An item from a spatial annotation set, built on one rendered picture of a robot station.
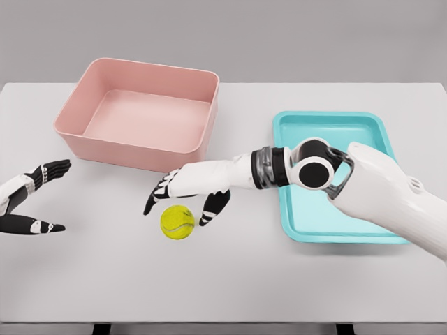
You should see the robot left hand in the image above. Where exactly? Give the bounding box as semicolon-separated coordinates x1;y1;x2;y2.
0;158;72;236

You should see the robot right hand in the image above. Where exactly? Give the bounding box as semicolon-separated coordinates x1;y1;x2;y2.
142;161;232;228

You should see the yellow tennis ball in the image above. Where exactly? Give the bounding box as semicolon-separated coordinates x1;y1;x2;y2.
160;204;196;241

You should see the pink plastic basket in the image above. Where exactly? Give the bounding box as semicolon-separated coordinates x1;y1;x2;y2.
52;57;221;174

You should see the blue plastic tray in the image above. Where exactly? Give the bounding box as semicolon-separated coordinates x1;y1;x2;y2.
272;111;411;245

